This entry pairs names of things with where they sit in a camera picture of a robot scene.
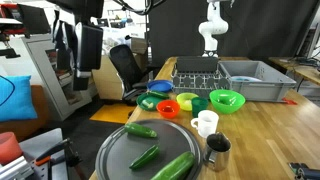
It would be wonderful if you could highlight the thick short green zucchini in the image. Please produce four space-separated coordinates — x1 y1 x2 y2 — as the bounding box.
123 122 158 139

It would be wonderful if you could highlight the round blue plate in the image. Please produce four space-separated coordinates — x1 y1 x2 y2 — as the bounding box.
146 79 175 93

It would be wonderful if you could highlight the large round gray plate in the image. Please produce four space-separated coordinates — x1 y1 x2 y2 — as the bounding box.
94 118 203 180

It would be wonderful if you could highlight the white and blue plate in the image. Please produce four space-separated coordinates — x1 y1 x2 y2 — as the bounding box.
229 75 264 83

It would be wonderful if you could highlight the orange plastic bowl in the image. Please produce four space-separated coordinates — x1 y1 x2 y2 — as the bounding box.
155 99 181 120

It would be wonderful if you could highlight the yellow-green plastic bowl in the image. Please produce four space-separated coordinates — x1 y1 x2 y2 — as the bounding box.
175 92 200 112

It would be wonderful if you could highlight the dark gray dish rack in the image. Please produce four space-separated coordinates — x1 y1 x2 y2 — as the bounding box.
170 55 231 100

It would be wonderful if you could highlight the black office chair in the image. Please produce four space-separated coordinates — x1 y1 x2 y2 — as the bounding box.
109 44 158 106

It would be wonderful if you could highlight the dark green plastic cup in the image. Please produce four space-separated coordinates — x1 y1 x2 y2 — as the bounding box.
191 96 209 118

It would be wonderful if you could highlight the yellow floor mat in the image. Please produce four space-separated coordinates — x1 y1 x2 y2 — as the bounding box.
89 103 137 125

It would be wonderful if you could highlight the brown cardboard box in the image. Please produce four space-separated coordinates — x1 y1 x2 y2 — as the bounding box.
91 54 124 101

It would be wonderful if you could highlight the white mug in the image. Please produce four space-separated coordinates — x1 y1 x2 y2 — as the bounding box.
190 109 220 139

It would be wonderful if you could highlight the green jalapeno pepper with stem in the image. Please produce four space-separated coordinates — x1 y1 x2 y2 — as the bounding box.
129 144 161 170

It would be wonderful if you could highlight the large bright green bowl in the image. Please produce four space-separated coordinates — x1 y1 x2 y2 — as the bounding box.
209 89 246 115

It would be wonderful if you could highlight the long green cucumber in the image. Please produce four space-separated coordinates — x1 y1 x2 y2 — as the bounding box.
150 151 196 180

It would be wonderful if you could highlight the stainless steel cup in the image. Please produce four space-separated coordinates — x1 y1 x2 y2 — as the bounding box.
202 131 232 173

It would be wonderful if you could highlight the gray plastic bin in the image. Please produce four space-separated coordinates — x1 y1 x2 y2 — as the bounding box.
218 60 297 103

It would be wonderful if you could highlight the white shelf cabinet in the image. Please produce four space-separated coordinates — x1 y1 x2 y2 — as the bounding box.
20 33 98 122

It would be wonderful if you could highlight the black backdrop curtain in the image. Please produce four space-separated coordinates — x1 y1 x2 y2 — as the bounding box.
147 0 320 68

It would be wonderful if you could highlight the brown sofa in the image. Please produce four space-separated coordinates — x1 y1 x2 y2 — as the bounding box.
0 84 51 143

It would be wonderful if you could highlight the gray work stand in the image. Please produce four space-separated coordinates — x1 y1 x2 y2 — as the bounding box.
18 128 69 180

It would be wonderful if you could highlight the blue pillow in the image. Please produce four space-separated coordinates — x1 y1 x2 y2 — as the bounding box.
0 74 38 123

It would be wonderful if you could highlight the wooden side desk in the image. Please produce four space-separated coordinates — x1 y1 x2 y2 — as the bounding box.
268 56 320 86

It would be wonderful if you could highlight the red plastic cup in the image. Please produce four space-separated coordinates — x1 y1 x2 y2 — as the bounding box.
0 131 23 166

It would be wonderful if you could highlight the aluminum profile bar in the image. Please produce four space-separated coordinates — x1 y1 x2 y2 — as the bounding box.
0 155 34 180

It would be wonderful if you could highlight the black clamp device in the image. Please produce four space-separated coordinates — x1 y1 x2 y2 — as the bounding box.
288 162 320 180

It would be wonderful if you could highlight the black handled clamp tool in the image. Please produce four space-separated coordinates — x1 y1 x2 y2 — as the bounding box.
33 138 83 180

